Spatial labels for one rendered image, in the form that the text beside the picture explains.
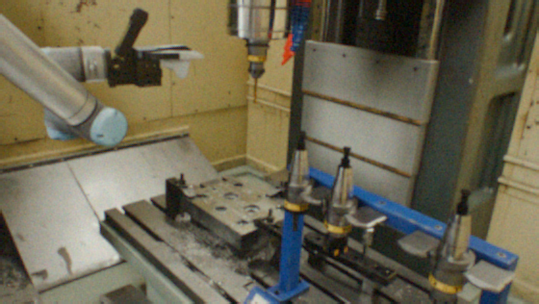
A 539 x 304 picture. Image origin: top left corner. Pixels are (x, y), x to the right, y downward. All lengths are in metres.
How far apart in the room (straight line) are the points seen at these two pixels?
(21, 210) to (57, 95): 1.06
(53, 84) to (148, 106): 1.33
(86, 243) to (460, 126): 1.31
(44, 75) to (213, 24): 1.52
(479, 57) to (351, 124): 0.44
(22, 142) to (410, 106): 1.45
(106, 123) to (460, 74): 0.92
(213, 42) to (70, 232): 1.10
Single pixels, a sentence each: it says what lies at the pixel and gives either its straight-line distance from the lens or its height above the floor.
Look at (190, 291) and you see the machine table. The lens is 1.17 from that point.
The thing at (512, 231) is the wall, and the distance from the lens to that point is 1.81.
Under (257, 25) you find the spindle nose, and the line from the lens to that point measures 1.08.
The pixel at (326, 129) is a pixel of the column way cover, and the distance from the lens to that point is 1.61.
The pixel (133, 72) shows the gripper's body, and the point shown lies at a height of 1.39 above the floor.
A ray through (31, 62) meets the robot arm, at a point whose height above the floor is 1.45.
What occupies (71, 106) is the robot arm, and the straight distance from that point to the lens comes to 0.92.
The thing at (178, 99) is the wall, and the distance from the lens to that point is 2.26.
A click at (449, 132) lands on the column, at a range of 1.40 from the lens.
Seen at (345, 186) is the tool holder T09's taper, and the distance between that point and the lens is 0.84.
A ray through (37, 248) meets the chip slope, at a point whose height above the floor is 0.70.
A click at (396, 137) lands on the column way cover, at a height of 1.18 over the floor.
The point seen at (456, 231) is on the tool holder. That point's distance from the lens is 0.74.
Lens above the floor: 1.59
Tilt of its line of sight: 20 degrees down
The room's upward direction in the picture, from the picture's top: 3 degrees clockwise
